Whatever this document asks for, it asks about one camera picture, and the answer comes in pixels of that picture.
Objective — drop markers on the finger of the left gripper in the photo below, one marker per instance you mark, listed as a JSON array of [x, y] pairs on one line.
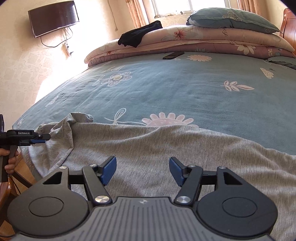
[[21, 135], [30, 142]]

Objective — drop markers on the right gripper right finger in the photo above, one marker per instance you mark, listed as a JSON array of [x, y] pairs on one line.
[[188, 178]]

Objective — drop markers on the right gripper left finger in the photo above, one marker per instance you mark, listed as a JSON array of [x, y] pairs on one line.
[[96, 177]]

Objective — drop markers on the grey sweatpants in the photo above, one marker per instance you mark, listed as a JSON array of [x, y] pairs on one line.
[[143, 154]]

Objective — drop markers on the person's left hand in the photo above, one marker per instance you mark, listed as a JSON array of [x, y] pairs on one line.
[[10, 167]]

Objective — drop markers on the wooden chair by bed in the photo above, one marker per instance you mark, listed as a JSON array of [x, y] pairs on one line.
[[20, 181]]

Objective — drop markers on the blue floral bed sheet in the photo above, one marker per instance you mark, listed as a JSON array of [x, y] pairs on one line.
[[232, 94]]

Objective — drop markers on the black smartphone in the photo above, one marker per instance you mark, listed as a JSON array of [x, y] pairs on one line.
[[173, 55]]

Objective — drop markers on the pink floral folded quilt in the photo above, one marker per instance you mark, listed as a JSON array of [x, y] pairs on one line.
[[197, 39]]

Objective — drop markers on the black garment on quilt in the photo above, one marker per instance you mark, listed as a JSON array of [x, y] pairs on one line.
[[134, 37]]

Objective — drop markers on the left striped curtain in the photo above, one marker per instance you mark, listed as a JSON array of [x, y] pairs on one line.
[[137, 12]]

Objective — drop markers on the orange wooden headboard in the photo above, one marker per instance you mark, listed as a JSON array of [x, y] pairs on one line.
[[288, 27]]

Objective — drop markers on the wall-mounted black television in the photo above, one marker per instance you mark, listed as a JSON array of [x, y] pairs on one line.
[[53, 17]]

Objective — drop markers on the window with white frame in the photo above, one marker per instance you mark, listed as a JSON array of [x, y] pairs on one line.
[[180, 7]]

